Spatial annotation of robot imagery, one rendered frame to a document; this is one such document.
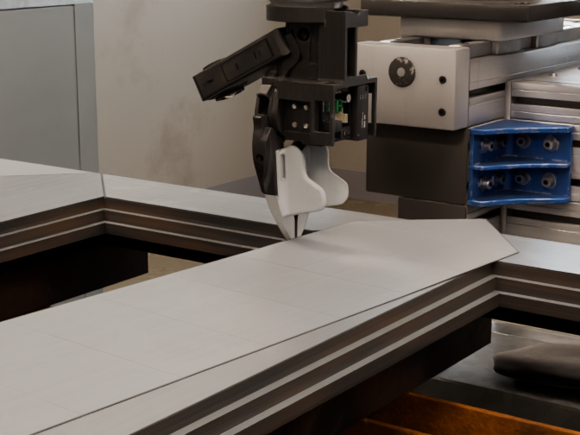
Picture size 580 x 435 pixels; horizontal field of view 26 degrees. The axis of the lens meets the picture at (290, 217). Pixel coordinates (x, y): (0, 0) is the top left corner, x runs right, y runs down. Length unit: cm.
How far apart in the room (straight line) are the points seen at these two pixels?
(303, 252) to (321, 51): 17
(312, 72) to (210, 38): 381
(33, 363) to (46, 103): 109
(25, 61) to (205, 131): 308
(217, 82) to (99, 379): 41
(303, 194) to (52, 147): 86
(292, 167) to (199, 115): 378
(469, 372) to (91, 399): 62
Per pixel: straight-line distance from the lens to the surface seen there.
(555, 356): 128
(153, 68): 465
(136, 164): 462
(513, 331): 143
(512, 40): 152
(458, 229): 117
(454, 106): 139
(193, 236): 124
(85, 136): 195
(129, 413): 74
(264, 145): 108
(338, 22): 106
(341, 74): 106
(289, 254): 108
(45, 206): 128
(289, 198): 111
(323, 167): 112
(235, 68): 112
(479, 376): 129
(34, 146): 188
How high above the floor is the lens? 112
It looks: 13 degrees down
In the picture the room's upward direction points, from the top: straight up
